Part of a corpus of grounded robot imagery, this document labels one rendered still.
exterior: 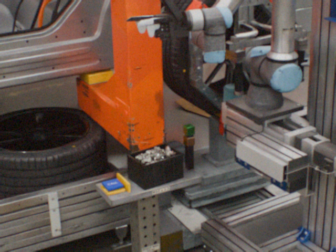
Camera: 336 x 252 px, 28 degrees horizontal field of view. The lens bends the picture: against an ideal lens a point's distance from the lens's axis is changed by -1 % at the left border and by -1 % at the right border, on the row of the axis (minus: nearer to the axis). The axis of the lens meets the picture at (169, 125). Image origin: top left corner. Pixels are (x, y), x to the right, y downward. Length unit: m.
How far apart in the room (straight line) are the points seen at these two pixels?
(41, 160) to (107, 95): 0.44
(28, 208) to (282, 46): 1.31
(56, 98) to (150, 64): 2.39
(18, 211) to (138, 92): 0.73
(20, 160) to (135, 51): 0.72
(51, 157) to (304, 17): 1.72
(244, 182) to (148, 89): 0.88
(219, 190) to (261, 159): 0.98
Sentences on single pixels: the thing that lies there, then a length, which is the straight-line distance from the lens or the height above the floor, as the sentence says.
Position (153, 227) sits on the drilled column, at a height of 0.24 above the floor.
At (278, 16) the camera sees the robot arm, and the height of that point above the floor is 1.21.
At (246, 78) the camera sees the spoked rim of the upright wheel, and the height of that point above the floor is 0.68.
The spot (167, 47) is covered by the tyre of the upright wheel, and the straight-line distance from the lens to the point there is 3.17.
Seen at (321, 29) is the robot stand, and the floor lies 1.13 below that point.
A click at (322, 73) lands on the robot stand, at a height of 0.97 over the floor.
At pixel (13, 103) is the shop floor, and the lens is 5.19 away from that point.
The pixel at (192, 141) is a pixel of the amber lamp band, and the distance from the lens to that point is 2.90.
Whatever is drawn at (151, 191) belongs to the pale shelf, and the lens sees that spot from 2.82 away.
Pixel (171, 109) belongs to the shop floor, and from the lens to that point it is 4.85.
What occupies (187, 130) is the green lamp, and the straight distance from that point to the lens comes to 2.87.
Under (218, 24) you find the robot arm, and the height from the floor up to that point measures 1.20.
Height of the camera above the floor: 1.79
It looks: 23 degrees down
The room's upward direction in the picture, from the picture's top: 2 degrees counter-clockwise
